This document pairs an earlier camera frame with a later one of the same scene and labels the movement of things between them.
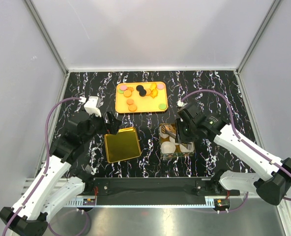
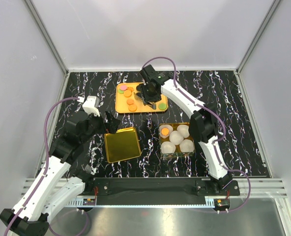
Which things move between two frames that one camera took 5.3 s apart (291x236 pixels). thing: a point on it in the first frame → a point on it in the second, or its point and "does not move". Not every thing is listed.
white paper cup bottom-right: x=191 y=148 does not move
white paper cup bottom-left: x=167 y=147 does not move
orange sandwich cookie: x=130 y=102 does not move
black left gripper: x=112 y=127 does not move
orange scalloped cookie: x=171 y=127 → x=165 y=131
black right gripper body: x=185 y=132 → x=147 y=94
